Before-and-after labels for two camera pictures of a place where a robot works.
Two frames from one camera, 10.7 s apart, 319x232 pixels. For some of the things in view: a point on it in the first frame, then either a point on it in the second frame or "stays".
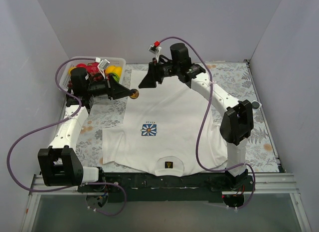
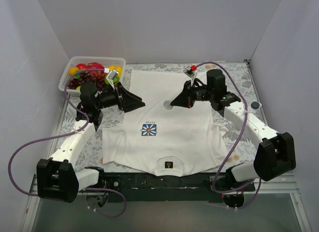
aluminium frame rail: [263, 184] stays
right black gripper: [154, 71] -> [189, 94]
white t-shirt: [168, 129] stays
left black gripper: [110, 87] -> [120, 98]
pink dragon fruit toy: [92, 67] stays
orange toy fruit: [70, 69] stays
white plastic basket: [65, 77] stays
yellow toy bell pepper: [112, 69] stays
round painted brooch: [135, 94] -> [167, 105]
